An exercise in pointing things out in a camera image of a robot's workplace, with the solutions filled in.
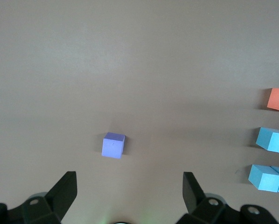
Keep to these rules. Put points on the steel blue foam cube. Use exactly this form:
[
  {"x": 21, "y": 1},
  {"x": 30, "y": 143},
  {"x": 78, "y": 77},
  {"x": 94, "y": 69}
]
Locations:
[{"x": 265, "y": 178}]

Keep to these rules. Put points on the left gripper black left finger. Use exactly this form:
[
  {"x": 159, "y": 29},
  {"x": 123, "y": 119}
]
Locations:
[{"x": 57, "y": 203}]

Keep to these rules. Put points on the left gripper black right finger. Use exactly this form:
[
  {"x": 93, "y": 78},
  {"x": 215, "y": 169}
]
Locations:
[{"x": 196, "y": 205}]

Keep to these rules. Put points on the purple foam cube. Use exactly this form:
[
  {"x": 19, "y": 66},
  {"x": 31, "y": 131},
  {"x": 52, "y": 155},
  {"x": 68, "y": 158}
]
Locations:
[{"x": 113, "y": 146}]

